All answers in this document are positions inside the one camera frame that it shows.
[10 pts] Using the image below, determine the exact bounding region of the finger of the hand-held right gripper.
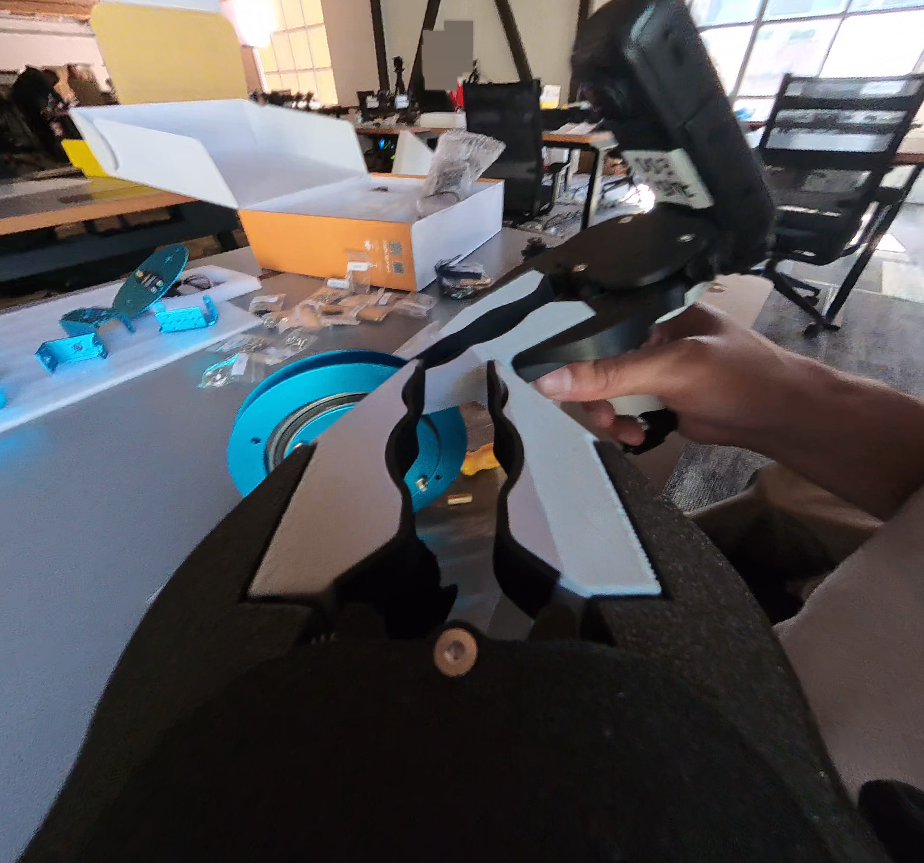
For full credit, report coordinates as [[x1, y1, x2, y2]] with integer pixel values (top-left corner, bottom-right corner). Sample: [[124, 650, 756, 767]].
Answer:
[[415, 270, 557, 373], [424, 300, 597, 416]]

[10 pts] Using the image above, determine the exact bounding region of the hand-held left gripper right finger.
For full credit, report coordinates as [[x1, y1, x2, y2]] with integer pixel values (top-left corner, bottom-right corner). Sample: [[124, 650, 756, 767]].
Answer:
[[487, 360, 664, 636]]

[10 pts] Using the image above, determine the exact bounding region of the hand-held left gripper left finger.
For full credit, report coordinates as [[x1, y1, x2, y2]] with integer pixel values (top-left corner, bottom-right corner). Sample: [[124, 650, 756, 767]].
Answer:
[[247, 360, 457, 639]]

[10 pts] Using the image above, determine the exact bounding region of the blue round turntable base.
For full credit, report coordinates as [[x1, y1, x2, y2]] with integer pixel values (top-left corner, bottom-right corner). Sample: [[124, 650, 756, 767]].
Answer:
[[227, 350, 469, 514]]

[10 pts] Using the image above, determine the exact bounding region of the wood-edged desk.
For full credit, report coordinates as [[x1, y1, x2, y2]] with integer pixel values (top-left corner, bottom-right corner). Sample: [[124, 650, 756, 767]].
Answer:
[[354, 123, 622, 229], [0, 173, 243, 286]]

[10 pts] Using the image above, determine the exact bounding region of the grey desk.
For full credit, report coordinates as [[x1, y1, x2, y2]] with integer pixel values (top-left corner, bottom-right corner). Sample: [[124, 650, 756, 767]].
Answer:
[[0, 226, 777, 863]]

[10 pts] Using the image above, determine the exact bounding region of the person's right hand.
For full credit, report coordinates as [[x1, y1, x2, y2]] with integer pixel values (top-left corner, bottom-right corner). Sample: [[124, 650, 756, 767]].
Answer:
[[530, 303, 796, 449]]

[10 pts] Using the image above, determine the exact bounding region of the bag of black parts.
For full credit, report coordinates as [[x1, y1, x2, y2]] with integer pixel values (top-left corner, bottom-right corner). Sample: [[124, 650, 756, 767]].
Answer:
[[435, 257, 492, 299]]

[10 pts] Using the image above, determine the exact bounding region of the clear bubble bag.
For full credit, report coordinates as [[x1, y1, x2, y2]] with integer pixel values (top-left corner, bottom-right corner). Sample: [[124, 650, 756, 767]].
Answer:
[[419, 130, 506, 214]]

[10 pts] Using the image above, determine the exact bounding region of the pile of small screw bags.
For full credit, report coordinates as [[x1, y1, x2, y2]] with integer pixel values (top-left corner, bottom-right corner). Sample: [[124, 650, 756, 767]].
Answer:
[[198, 251, 437, 389]]

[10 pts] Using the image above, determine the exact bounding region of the black office chair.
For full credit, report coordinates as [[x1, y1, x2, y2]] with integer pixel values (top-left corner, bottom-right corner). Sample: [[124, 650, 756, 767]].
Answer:
[[462, 78, 553, 223], [751, 72, 924, 337]]

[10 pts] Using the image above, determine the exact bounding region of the orange and white cardboard box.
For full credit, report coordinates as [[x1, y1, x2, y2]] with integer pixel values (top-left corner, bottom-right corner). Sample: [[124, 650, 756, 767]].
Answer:
[[70, 99, 505, 294]]

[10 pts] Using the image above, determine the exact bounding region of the white foam sheet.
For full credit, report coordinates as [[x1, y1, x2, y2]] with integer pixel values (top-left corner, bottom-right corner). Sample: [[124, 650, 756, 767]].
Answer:
[[0, 264, 264, 434]]

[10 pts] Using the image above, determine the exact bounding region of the blue oval metal plate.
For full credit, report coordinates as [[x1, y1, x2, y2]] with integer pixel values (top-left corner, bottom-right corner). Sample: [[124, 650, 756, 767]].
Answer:
[[112, 244, 190, 319]]

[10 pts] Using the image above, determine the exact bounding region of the large grid window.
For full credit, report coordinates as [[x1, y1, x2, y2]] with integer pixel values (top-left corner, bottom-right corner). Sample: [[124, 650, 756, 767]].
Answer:
[[689, 0, 924, 120]]

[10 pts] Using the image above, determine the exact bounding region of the small grid window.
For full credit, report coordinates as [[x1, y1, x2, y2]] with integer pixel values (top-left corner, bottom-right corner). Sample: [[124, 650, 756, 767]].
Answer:
[[253, 0, 340, 106]]

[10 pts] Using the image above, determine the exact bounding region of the yellow upright panel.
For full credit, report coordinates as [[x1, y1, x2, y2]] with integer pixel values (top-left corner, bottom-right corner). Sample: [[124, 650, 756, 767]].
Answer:
[[83, 0, 250, 106]]

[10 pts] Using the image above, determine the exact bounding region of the yellow box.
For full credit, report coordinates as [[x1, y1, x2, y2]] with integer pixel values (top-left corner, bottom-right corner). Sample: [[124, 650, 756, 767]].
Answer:
[[61, 140, 109, 178]]

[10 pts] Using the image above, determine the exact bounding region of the wide blue perforated bracket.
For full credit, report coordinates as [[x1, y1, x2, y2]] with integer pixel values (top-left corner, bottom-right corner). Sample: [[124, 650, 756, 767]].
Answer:
[[155, 296, 219, 333]]

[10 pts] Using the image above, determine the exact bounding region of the small blue angle bracket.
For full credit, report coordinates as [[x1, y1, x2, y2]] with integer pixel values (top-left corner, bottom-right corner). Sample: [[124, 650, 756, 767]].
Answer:
[[36, 335, 109, 373]]

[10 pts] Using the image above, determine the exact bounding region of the teal multi-hole metal bracket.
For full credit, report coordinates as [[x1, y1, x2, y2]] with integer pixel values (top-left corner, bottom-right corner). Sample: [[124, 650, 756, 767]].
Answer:
[[60, 307, 134, 337]]

